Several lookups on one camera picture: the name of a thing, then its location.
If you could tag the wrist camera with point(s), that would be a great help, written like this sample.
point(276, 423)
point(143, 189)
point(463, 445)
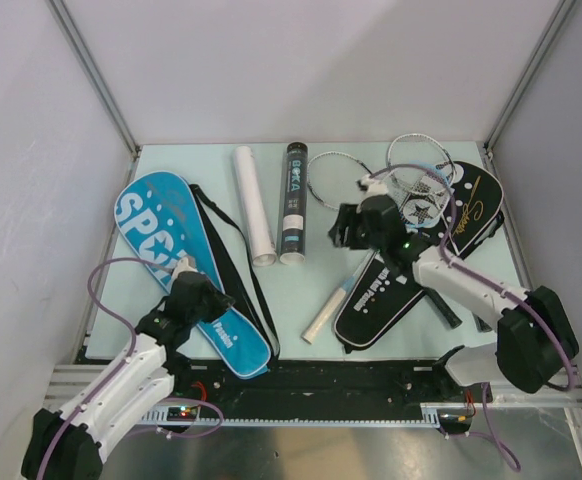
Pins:
point(184, 264)
point(370, 186)

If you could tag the light blue racket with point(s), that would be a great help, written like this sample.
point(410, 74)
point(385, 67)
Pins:
point(326, 310)

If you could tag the left aluminium frame post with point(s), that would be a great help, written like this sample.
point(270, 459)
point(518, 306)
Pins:
point(77, 43)

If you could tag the black racket cover gold script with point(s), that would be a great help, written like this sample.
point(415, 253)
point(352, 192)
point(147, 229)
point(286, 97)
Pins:
point(478, 196)

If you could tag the aluminium frame post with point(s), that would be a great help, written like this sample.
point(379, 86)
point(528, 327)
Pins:
point(77, 43)
point(549, 37)

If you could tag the white racket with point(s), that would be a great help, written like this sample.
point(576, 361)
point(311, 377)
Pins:
point(420, 148)
point(332, 178)

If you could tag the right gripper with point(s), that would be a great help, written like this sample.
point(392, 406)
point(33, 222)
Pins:
point(346, 218)

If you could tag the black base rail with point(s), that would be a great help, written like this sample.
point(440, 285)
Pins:
point(293, 392)

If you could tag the black racket cover front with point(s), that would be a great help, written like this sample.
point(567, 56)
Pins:
point(377, 301)

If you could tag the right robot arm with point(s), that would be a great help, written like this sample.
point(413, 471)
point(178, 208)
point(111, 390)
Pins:
point(534, 345)

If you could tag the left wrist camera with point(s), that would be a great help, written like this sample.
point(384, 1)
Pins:
point(184, 264)

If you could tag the right aluminium frame post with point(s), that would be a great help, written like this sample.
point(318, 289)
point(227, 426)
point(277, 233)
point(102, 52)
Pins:
point(549, 37)

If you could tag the white racket right rear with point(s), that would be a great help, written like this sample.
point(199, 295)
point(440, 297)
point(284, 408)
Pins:
point(420, 148)

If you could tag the blue racket cover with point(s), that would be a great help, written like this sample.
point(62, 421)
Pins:
point(165, 220)

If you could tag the white racket centre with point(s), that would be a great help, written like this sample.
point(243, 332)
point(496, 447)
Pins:
point(332, 178)

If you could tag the black shuttlecock tube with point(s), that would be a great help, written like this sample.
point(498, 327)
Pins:
point(293, 206)

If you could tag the light green table mat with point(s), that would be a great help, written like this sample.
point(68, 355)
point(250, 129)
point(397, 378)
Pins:
point(295, 294)

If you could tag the white shuttlecock tube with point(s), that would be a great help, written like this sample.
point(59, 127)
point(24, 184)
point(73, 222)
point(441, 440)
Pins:
point(262, 247)

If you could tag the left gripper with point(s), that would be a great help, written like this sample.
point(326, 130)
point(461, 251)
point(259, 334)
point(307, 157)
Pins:
point(221, 301)

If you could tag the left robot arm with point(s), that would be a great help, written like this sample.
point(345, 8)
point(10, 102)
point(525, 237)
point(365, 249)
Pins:
point(75, 441)

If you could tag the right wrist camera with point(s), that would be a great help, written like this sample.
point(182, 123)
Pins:
point(370, 186)

